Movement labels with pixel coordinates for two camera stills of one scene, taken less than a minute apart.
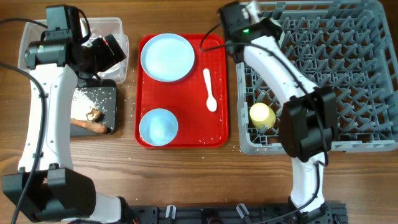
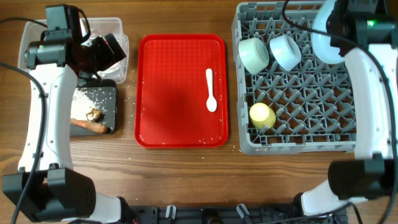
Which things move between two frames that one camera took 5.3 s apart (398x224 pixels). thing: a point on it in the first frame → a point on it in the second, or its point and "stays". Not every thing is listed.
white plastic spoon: [211, 101] stays
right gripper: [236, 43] → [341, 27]
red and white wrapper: [105, 40] stays
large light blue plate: [167, 57] → [325, 52]
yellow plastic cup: [262, 116] stays
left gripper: [107, 59] stays
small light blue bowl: [158, 127] → [286, 51]
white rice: [81, 104] stays
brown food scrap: [94, 115] stays
